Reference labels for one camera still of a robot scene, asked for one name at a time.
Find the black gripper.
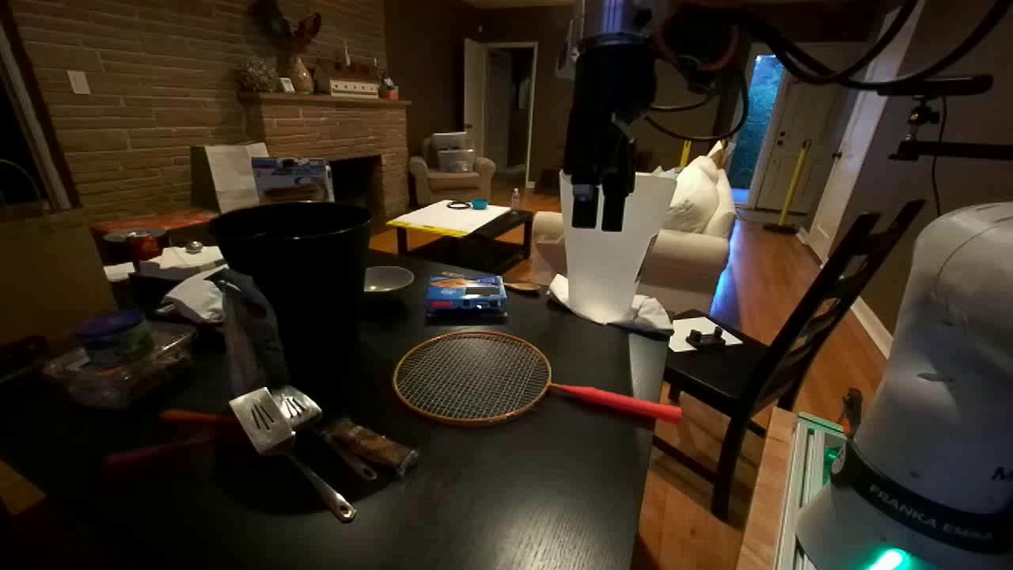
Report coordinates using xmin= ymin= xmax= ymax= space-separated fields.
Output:
xmin=560 ymin=33 xmax=658 ymax=234

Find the black bin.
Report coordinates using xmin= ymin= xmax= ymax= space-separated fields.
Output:
xmin=205 ymin=198 xmax=378 ymax=405

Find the crumpled white paper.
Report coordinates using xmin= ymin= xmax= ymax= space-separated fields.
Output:
xmin=546 ymin=272 xmax=674 ymax=333

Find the dark coffee table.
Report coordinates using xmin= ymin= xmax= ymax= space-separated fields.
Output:
xmin=382 ymin=195 xmax=538 ymax=276

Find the beige armchair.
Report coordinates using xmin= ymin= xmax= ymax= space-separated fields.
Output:
xmin=405 ymin=127 xmax=502 ymax=207

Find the blue box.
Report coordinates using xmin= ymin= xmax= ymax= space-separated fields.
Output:
xmin=420 ymin=266 xmax=509 ymax=326

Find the white door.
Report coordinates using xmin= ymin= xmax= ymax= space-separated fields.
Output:
xmin=752 ymin=73 xmax=851 ymax=218

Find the black wooden chair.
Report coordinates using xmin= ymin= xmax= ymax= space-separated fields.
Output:
xmin=653 ymin=195 xmax=929 ymax=522

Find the small metal bowl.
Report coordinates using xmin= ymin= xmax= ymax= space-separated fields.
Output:
xmin=362 ymin=260 xmax=420 ymax=307

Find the brick fireplace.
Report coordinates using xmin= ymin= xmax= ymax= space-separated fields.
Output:
xmin=240 ymin=87 xmax=414 ymax=222

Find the blue painting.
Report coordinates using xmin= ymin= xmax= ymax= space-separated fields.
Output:
xmin=251 ymin=156 xmax=339 ymax=204

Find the metal slotted spatula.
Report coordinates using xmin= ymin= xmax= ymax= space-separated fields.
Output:
xmin=274 ymin=382 xmax=381 ymax=486
xmin=227 ymin=387 xmax=362 ymax=526

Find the white framed board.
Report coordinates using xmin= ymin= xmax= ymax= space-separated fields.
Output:
xmin=200 ymin=138 xmax=275 ymax=216

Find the plastic container blue lid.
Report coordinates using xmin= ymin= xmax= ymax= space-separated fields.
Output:
xmin=42 ymin=307 xmax=200 ymax=411

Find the yellow handled broom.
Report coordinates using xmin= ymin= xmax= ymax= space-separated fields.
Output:
xmin=764 ymin=138 xmax=818 ymax=238

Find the round mesh racket red handle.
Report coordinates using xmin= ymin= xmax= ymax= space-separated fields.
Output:
xmin=391 ymin=326 xmax=688 ymax=427

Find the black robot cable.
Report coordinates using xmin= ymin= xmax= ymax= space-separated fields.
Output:
xmin=724 ymin=0 xmax=997 ymax=102

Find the cork handled tool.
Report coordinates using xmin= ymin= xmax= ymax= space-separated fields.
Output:
xmin=319 ymin=415 xmax=426 ymax=482

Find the black camera on stand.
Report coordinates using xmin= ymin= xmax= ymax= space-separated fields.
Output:
xmin=887 ymin=73 xmax=1013 ymax=166

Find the red tool handle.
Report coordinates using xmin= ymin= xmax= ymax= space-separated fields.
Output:
xmin=156 ymin=405 xmax=236 ymax=431
xmin=103 ymin=431 xmax=223 ymax=473

